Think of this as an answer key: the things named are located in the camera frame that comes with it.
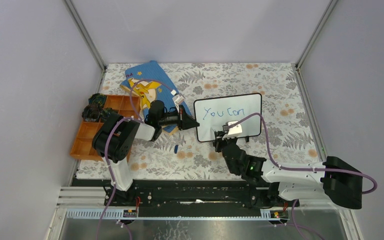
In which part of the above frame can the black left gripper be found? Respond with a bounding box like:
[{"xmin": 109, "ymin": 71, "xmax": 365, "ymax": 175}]
[{"xmin": 158, "ymin": 104, "xmax": 200, "ymax": 131}]

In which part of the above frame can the white whiteboard black frame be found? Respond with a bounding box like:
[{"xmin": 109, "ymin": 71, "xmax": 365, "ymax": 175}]
[{"xmin": 193, "ymin": 93, "xmax": 263, "ymax": 143}]

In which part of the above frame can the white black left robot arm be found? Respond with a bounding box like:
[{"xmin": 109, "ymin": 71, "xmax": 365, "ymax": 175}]
[{"xmin": 91, "ymin": 100, "xmax": 200, "ymax": 206}]

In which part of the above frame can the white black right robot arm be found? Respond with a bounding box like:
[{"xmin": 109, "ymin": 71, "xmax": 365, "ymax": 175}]
[{"xmin": 212, "ymin": 121, "xmax": 363, "ymax": 210}]

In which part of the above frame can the blue Pikachu cloth bag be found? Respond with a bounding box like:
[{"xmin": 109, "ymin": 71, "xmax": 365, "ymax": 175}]
[{"xmin": 120, "ymin": 61, "xmax": 192, "ymax": 140}]

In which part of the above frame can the orange wooden compartment tray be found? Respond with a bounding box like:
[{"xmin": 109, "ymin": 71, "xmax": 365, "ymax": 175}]
[{"xmin": 70, "ymin": 95, "xmax": 141, "ymax": 161}]

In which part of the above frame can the dark patterned cloth roll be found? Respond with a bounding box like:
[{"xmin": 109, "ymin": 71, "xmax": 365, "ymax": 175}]
[
  {"xmin": 100, "ymin": 107, "xmax": 118, "ymax": 123},
  {"xmin": 88, "ymin": 93, "xmax": 107, "ymax": 108},
  {"xmin": 81, "ymin": 103, "xmax": 102, "ymax": 123}
]

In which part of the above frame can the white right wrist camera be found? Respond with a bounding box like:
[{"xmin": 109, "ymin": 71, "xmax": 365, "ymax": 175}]
[{"xmin": 222, "ymin": 120, "xmax": 243, "ymax": 139}]

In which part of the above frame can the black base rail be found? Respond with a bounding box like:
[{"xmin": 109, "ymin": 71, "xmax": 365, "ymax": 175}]
[{"xmin": 104, "ymin": 178, "xmax": 301, "ymax": 209}]

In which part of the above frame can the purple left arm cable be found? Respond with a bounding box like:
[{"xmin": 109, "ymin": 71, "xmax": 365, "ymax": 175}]
[{"xmin": 94, "ymin": 78, "xmax": 176, "ymax": 240}]

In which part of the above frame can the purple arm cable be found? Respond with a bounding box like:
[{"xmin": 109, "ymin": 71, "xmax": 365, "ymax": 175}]
[
  {"xmin": 94, "ymin": 78, "xmax": 176, "ymax": 240},
  {"xmin": 228, "ymin": 112, "xmax": 378, "ymax": 195}
]

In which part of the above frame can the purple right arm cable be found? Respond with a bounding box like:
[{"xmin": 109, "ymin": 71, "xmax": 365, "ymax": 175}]
[{"xmin": 228, "ymin": 112, "xmax": 378, "ymax": 195}]

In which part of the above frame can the aluminium frame post left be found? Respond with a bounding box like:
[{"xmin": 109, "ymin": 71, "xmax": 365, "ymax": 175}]
[{"xmin": 62, "ymin": 0, "xmax": 107, "ymax": 73}]

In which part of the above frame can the aluminium frame post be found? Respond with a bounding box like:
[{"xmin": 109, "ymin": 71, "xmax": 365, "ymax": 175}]
[
  {"xmin": 62, "ymin": 0, "xmax": 107, "ymax": 73},
  {"xmin": 295, "ymin": 0, "xmax": 339, "ymax": 69}
]

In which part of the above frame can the aluminium frame post right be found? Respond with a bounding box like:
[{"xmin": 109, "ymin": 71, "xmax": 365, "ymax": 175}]
[{"xmin": 295, "ymin": 0, "xmax": 339, "ymax": 69}]

